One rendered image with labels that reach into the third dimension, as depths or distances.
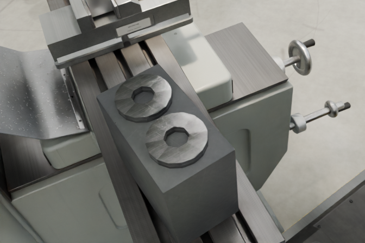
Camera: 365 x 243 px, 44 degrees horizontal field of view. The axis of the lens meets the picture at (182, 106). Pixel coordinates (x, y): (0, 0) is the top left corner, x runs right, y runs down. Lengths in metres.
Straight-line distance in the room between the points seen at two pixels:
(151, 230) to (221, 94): 0.48
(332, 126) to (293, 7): 0.85
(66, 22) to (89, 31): 0.07
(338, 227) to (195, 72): 0.52
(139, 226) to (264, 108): 0.59
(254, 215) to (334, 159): 1.24
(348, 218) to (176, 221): 0.61
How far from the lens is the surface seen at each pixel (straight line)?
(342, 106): 1.49
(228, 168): 0.67
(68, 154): 1.12
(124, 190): 0.85
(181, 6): 1.10
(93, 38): 1.08
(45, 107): 1.11
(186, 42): 1.24
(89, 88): 1.03
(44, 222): 1.32
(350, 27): 2.58
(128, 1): 1.05
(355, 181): 1.49
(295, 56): 1.45
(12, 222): 1.23
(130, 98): 0.70
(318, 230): 1.16
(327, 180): 1.95
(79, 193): 1.24
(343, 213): 1.22
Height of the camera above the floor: 1.66
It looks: 49 degrees down
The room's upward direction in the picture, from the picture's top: 11 degrees counter-clockwise
